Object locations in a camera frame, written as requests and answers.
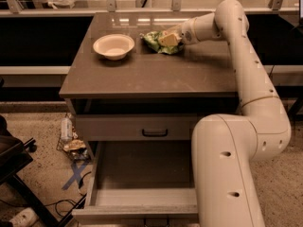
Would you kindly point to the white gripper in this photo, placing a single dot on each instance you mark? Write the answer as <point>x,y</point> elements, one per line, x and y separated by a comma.
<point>187,32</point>

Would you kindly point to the green jalapeno chip bag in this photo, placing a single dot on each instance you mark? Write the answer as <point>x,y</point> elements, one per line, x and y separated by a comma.
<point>151,40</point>

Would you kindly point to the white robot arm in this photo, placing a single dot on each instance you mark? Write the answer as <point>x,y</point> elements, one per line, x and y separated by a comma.
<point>223,145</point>

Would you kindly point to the grey drawer cabinet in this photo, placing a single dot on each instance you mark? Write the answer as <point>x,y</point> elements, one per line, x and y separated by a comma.
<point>199,80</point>

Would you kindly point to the upper grey drawer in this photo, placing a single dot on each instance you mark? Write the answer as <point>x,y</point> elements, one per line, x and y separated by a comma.
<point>128,127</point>

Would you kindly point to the open lower grey drawer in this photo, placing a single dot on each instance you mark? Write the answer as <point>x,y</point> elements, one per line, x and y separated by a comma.
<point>140,182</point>

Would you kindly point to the white paper bowl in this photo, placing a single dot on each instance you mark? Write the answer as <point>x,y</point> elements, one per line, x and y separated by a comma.
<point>113,47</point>

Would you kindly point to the white plastic bottle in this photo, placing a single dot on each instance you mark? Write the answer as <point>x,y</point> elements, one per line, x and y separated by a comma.
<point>66,129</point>

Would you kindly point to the black office chair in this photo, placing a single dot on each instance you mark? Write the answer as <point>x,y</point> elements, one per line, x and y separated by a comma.
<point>13,158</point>

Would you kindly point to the white power strip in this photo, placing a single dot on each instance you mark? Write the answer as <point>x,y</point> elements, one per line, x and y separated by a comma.
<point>26,218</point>

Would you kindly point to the black drawer handle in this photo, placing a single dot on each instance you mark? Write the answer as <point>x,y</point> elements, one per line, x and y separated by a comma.
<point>155,133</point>

